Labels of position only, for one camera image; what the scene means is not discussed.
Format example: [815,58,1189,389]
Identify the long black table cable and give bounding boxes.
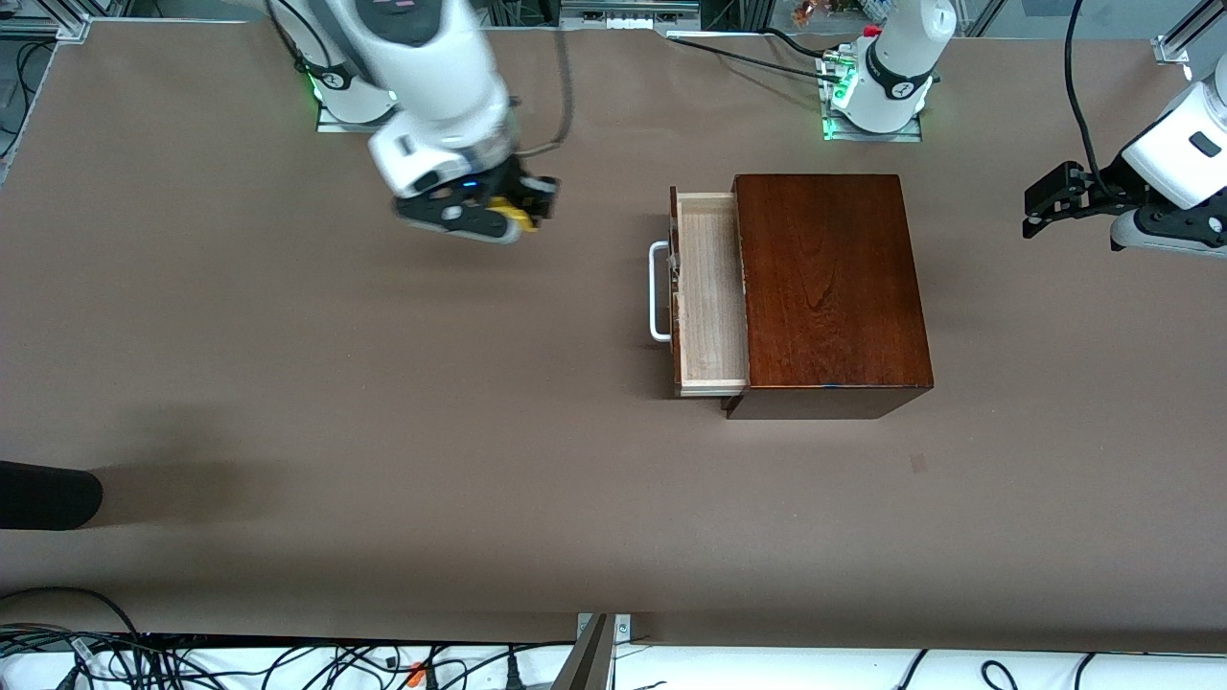
[669,34,837,81]

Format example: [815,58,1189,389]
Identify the tangled black floor cables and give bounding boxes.
[0,623,576,690]

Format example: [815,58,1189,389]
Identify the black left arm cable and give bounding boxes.
[1064,0,1124,191]

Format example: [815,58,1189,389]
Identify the black foam roll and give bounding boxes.
[0,460,104,531]

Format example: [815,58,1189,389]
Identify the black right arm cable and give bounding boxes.
[516,27,577,160]

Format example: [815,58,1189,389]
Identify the wooden drawer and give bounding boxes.
[668,187,752,399]

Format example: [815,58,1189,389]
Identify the white drawer handle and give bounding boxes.
[649,241,675,343]

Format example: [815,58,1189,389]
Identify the aluminium profile bar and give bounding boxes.
[551,613,617,690]

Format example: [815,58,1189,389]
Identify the short black table cable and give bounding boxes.
[762,26,846,64]

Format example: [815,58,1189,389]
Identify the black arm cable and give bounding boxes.
[1064,0,1124,191]
[516,27,577,160]

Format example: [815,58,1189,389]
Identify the aluminium frame corner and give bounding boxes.
[1153,0,1227,66]

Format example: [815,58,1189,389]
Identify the white power strip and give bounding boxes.
[559,0,703,32]

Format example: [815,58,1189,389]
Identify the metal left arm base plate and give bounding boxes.
[822,110,924,143]

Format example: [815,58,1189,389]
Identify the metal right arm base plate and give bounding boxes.
[316,94,396,133]

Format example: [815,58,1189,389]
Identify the black looped floor cable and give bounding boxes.
[0,586,143,637]

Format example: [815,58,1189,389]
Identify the dark wooden drawer cabinet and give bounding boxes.
[724,172,936,421]

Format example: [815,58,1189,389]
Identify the yellow block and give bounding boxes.
[491,196,538,234]

